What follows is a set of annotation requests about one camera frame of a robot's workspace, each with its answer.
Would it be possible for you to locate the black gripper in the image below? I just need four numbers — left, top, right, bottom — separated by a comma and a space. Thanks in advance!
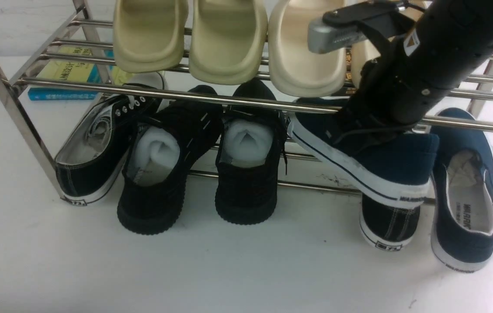
338, 59, 421, 148

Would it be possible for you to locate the navy slip-on shoe white sole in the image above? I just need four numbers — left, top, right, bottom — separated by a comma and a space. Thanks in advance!
287, 97, 440, 209

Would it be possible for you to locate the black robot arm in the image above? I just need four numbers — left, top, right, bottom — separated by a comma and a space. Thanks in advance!
323, 0, 493, 151

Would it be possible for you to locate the stainless steel shoe rack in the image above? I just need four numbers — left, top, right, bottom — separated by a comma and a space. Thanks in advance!
0, 0, 493, 200

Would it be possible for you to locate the dark colourful magazine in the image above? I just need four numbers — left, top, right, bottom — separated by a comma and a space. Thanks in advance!
331, 47, 356, 97

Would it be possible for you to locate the cream foam slipper right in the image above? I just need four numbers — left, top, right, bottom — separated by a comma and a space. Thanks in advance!
350, 0, 426, 89

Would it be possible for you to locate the cream foam slipper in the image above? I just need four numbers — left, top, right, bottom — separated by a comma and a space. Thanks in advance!
268, 0, 346, 97
350, 0, 426, 89

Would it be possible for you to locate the cream foam slipper left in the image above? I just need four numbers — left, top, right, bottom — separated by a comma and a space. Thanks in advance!
268, 0, 346, 97

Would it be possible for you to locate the navy slip-on shoe far right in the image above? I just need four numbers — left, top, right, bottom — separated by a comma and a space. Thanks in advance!
430, 126, 493, 273

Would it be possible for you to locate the black canvas sneaker right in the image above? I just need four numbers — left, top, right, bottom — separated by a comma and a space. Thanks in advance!
359, 195, 421, 252

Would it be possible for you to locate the black canvas sneaker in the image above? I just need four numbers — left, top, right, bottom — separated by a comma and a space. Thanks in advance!
359, 195, 421, 252
54, 94, 170, 206

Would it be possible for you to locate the black knit shoe right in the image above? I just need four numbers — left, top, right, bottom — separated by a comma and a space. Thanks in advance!
215, 79, 290, 226

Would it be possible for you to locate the black knit shoe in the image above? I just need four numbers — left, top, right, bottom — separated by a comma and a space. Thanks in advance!
117, 100, 223, 235
215, 79, 290, 226

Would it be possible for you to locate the olive foam slipper right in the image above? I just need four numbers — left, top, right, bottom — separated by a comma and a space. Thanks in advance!
189, 0, 268, 85

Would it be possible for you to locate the olive foam slipper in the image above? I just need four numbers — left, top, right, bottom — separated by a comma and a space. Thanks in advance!
113, 0, 189, 73
189, 0, 268, 85

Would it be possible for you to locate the black knit shoe left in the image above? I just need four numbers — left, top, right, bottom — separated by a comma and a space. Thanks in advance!
117, 100, 223, 235

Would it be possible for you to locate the olive foam slipper left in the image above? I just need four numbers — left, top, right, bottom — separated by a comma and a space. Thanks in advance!
113, 0, 189, 73

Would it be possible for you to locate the black canvas sneaker far left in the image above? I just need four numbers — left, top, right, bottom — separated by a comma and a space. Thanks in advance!
54, 94, 170, 206

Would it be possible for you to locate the yellow and blue book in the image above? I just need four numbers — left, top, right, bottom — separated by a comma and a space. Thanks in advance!
27, 59, 134, 101

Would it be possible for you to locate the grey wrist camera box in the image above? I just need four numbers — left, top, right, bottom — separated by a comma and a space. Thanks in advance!
307, 18, 366, 55

